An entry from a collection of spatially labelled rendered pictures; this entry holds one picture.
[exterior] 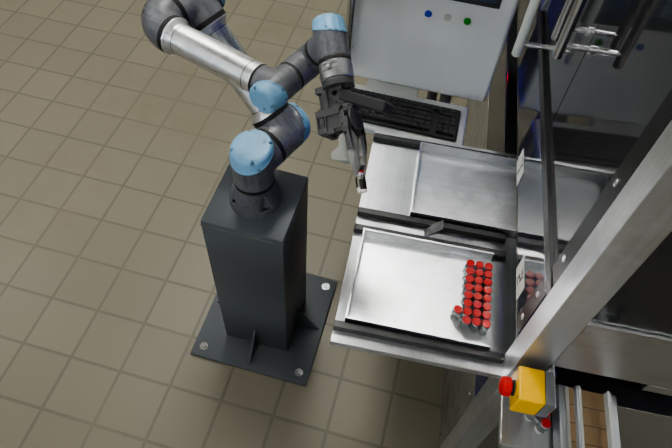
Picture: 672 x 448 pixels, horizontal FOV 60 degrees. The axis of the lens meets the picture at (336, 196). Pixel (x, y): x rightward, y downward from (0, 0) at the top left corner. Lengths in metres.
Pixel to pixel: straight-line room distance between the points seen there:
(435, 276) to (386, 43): 0.82
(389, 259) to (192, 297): 1.16
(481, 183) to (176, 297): 1.35
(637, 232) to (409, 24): 1.17
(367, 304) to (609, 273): 0.63
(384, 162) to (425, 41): 0.45
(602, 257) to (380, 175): 0.85
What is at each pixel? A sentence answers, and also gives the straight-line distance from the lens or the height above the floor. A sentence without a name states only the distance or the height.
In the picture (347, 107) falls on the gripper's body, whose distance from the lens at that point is 1.25.
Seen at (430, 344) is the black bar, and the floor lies 0.90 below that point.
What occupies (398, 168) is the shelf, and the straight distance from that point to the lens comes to 1.71.
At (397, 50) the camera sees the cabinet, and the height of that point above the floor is 0.95.
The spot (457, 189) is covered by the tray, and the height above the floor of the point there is 0.88.
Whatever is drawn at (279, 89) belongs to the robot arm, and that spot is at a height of 1.29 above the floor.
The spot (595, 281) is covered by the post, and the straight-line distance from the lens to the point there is 1.05.
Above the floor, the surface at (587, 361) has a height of 1.07.
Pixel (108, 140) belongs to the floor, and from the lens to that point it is 3.10.
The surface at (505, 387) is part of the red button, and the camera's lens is 1.29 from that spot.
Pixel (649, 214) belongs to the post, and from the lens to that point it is 0.91.
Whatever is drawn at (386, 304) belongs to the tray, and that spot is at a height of 0.88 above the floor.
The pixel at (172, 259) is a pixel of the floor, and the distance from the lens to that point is 2.60.
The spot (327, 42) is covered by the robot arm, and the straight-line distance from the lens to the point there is 1.31.
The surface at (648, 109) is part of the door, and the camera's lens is 0.96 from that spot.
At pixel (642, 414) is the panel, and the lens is 1.57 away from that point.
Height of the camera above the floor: 2.17
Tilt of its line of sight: 52 degrees down
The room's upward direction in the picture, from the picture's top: 5 degrees clockwise
